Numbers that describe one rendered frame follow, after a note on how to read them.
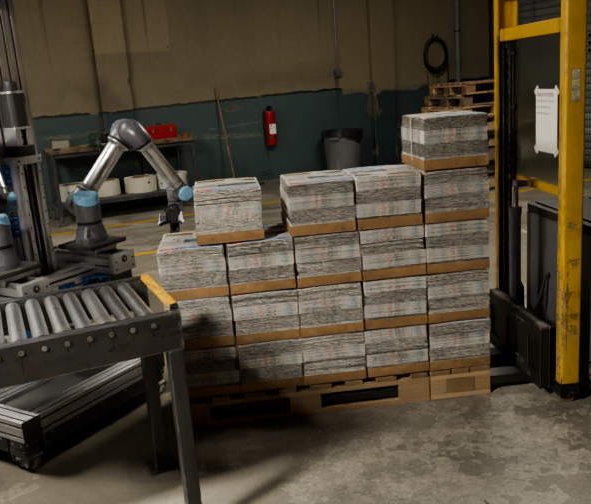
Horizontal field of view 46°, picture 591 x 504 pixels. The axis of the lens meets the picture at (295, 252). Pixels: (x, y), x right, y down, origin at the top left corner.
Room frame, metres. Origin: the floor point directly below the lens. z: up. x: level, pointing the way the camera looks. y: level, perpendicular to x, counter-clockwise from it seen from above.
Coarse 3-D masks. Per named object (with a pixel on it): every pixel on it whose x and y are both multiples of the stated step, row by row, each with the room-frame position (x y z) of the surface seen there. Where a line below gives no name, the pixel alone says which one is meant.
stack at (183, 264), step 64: (192, 256) 2.89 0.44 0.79; (256, 256) 2.92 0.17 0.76; (320, 256) 2.94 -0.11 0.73; (384, 256) 2.96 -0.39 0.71; (192, 320) 2.88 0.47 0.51; (256, 320) 2.91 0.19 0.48; (320, 320) 2.94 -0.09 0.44; (192, 384) 2.89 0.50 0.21; (320, 384) 2.94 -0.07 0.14; (384, 384) 2.96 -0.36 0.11
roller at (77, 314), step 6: (66, 294) 2.43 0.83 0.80; (72, 294) 2.42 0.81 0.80; (66, 300) 2.37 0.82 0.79; (72, 300) 2.34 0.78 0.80; (78, 300) 2.36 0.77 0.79; (66, 306) 2.33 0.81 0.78; (72, 306) 2.27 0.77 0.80; (78, 306) 2.26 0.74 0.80; (72, 312) 2.22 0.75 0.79; (78, 312) 2.19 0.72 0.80; (84, 312) 2.21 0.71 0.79; (72, 318) 2.18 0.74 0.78; (78, 318) 2.13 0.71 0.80; (84, 318) 2.12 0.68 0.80; (78, 324) 2.09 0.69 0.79; (84, 324) 2.06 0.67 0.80; (90, 324) 2.08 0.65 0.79
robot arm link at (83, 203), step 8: (80, 192) 3.28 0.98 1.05; (88, 192) 3.28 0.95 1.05; (96, 192) 3.28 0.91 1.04; (72, 200) 3.29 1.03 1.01; (80, 200) 3.20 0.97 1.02; (88, 200) 3.21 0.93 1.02; (96, 200) 3.24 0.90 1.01; (72, 208) 3.27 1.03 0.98; (80, 208) 3.20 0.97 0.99; (88, 208) 3.20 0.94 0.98; (96, 208) 3.23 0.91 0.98; (80, 216) 3.21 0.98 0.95; (88, 216) 3.20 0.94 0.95; (96, 216) 3.22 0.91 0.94
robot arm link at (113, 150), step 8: (120, 120) 3.50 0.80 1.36; (112, 128) 3.51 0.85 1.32; (112, 136) 3.45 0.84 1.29; (112, 144) 3.45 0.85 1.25; (120, 144) 3.44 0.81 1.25; (128, 144) 3.47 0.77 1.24; (104, 152) 3.44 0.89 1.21; (112, 152) 3.43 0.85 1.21; (120, 152) 3.46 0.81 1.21; (96, 160) 3.44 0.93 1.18; (104, 160) 3.42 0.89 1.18; (112, 160) 3.43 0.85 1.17; (96, 168) 3.40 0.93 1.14; (104, 168) 3.41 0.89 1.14; (112, 168) 3.45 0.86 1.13; (88, 176) 3.39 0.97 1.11; (96, 176) 3.39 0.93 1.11; (104, 176) 3.41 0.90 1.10; (80, 184) 3.37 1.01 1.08; (88, 184) 3.37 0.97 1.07; (96, 184) 3.38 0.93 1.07; (72, 192) 3.37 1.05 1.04
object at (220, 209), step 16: (208, 192) 2.91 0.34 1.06; (224, 192) 2.91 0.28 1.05; (240, 192) 2.92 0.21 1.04; (256, 192) 2.92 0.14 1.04; (208, 208) 2.92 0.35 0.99; (224, 208) 2.92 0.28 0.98; (240, 208) 2.92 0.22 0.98; (256, 208) 2.93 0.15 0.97; (208, 224) 2.91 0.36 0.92; (224, 224) 2.91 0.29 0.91; (240, 224) 2.92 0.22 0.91; (256, 224) 2.93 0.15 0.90
